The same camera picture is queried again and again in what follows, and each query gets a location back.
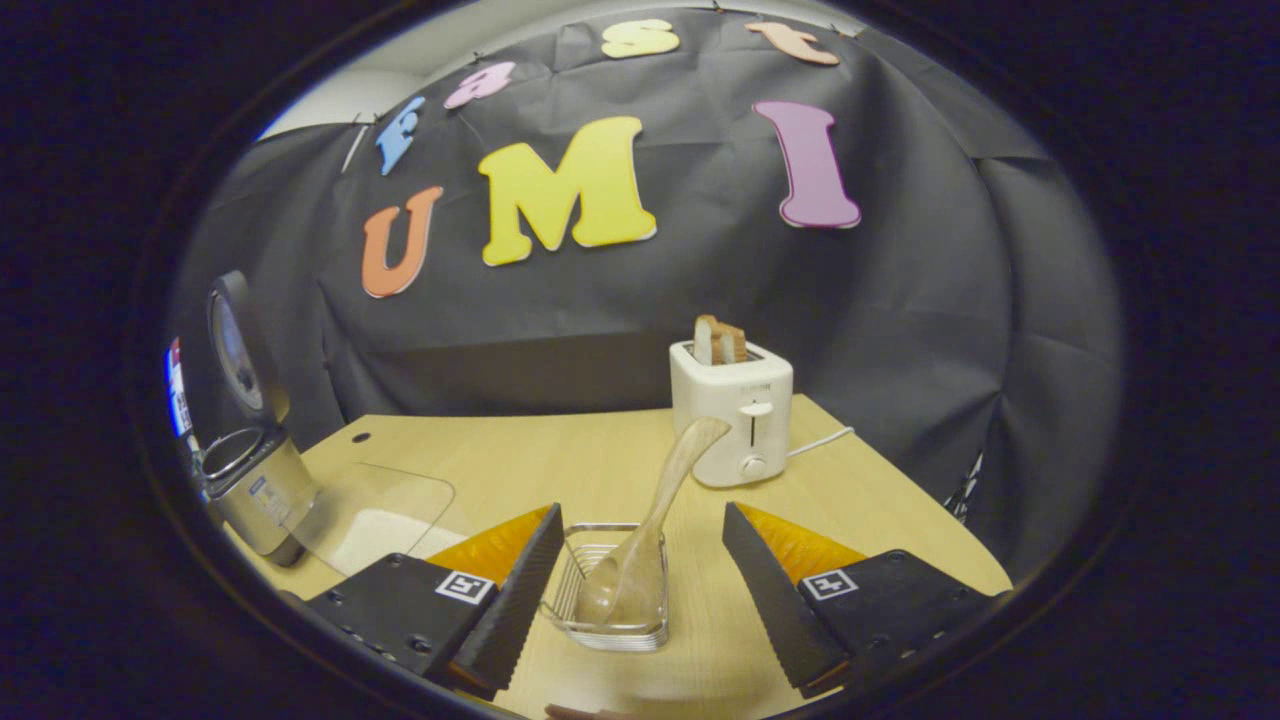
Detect white toaster cable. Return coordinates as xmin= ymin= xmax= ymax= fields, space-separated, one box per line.
xmin=787 ymin=427 xmax=856 ymax=459

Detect silver black rice cooker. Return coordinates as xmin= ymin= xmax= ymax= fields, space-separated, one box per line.
xmin=195 ymin=270 xmax=323 ymax=568

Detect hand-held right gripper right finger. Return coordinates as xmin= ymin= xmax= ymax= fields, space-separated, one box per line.
xmin=722 ymin=502 xmax=1006 ymax=699

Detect clear chopstick holder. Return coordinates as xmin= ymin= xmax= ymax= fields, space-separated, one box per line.
xmin=540 ymin=522 xmax=671 ymax=653

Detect wooden spoon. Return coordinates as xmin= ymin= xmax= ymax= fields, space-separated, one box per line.
xmin=575 ymin=416 xmax=733 ymax=626

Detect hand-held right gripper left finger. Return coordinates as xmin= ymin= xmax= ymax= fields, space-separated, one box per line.
xmin=305 ymin=503 xmax=566 ymax=701

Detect clear container of white rice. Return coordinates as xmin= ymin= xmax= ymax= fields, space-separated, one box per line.
xmin=285 ymin=462 xmax=471 ymax=579

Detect white toaster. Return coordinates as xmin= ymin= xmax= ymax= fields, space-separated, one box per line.
xmin=669 ymin=340 xmax=795 ymax=489

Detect black backdrop stand legs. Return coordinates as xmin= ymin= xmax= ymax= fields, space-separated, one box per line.
xmin=943 ymin=453 xmax=987 ymax=523

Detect computer monitor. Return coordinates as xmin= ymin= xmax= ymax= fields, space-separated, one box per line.
xmin=165 ymin=338 xmax=194 ymax=439

